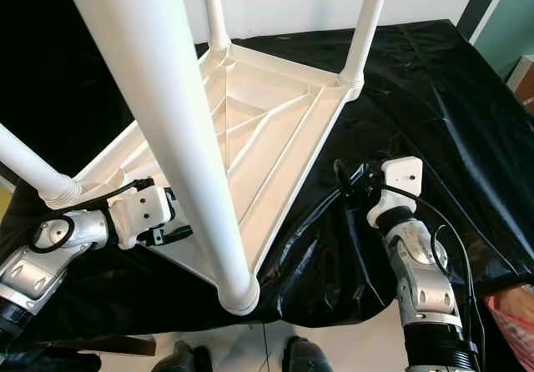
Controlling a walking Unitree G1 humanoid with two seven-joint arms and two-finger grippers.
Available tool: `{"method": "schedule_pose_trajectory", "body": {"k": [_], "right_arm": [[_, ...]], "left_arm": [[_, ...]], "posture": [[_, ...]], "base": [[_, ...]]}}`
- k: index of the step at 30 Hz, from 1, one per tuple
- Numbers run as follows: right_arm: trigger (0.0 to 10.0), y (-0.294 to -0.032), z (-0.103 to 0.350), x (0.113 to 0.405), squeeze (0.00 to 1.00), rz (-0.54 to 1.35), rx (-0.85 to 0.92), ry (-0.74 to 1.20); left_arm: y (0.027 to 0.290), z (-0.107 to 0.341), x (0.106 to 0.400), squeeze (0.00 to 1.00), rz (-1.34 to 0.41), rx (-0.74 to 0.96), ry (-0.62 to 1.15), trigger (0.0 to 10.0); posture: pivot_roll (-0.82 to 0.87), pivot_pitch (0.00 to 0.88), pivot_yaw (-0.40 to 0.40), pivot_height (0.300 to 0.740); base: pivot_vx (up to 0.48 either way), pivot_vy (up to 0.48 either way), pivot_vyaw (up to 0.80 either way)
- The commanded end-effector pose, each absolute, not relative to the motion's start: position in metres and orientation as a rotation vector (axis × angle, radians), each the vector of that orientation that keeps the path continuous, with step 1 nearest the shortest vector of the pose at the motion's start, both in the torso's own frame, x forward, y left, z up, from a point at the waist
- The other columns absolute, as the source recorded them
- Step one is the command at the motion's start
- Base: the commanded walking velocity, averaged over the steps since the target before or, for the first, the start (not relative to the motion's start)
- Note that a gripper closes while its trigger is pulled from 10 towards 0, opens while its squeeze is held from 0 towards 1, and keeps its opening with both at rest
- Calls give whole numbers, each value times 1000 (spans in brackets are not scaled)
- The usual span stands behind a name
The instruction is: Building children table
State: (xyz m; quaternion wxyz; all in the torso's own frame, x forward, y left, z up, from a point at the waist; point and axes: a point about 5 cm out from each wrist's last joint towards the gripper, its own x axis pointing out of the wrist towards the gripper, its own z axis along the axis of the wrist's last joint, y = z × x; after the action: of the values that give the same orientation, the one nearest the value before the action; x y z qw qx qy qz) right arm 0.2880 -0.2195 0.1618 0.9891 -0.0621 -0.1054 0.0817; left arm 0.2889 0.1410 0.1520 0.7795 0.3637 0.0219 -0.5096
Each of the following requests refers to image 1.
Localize white plastic table top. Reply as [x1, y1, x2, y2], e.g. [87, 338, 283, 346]
[71, 43, 364, 285]

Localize white plastic table leg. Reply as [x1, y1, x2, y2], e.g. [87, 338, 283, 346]
[58, 0, 261, 316]
[338, 0, 393, 89]
[200, 0, 230, 56]
[0, 126, 84, 210]

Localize black plastic table cover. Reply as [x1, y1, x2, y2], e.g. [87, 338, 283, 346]
[0, 20, 534, 344]

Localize grey right robot foot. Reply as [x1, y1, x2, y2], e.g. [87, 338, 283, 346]
[282, 336, 336, 372]

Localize brown wooden cabinet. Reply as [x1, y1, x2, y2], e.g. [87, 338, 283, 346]
[509, 55, 534, 110]

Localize pink shopping bag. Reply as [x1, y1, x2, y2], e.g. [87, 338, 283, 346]
[488, 284, 534, 372]

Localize black door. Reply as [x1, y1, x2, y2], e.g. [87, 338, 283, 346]
[0, 0, 184, 123]

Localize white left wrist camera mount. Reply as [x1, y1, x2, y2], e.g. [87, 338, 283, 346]
[108, 184, 176, 250]

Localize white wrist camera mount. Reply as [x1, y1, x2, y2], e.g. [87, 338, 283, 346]
[108, 184, 176, 250]
[367, 157, 424, 227]

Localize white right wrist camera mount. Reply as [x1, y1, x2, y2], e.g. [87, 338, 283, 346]
[367, 157, 424, 227]

